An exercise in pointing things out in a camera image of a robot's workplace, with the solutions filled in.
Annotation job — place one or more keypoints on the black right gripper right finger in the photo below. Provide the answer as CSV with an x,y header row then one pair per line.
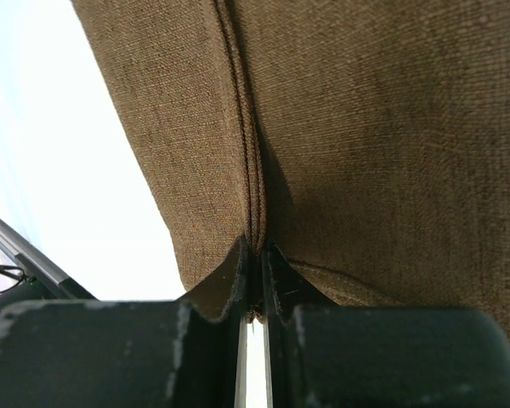
x,y
321,354

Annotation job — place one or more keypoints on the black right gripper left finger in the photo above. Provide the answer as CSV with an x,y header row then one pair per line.
x,y
190,352

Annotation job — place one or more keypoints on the brown cloth napkin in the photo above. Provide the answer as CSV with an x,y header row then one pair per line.
x,y
370,140

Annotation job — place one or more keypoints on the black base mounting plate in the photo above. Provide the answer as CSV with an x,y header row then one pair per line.
x,y
37,276

